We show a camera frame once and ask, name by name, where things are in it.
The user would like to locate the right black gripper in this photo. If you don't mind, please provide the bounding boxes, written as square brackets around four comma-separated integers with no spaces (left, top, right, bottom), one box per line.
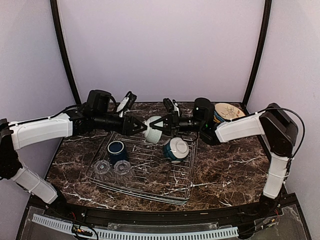
[149,110,205,137]

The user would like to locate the white green patterned bowl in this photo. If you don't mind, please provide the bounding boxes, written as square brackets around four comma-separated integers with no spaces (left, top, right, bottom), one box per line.
[142,116,162,144]

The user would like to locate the teal and white bowl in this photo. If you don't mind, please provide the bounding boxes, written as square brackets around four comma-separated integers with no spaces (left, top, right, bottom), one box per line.
[162,137,190,164]

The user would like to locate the dark blue ceramic mug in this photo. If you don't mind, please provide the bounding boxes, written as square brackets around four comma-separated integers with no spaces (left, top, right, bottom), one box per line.
[107,140,128,165]

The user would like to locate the blue polka dot plate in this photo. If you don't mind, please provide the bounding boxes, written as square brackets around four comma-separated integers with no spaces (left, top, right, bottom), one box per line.
[213,111,225,123]

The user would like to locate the clear glass cup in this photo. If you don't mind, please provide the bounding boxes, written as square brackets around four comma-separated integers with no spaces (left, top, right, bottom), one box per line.
[113,160,135,184]
[94,160,113,182]

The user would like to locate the large beige plate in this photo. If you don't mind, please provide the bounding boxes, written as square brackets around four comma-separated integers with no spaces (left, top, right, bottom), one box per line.
[214,102,246,121]

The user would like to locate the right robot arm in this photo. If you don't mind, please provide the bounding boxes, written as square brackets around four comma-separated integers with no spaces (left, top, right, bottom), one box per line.
[143,97,300,217]

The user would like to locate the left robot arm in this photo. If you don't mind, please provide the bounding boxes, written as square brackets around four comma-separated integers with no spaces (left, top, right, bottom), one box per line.
[0,89,147,218]

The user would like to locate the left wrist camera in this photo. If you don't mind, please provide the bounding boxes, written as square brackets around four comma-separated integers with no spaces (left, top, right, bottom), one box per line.
[116,91,137,118]

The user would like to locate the wire dish rack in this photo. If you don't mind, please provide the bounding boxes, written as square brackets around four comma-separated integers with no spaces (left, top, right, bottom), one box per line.
[85,132,198,205]

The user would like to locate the black front rail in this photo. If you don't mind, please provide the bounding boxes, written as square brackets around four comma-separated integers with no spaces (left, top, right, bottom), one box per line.
[42,189,298,231]

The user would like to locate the white slotted cable duct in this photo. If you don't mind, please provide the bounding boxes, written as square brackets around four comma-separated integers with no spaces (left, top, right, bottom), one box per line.
[32,214,239,240]

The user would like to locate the left black frame post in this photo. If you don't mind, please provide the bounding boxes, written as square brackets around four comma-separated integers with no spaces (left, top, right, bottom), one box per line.
[49,0,82,104]

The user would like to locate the black frame post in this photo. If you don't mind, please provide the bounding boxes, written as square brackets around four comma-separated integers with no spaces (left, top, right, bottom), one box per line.
[49,0,82,104]
[241,0,272,108]

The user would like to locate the right black frame post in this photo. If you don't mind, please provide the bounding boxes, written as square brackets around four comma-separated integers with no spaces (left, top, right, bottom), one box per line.
[241,0,272,108]

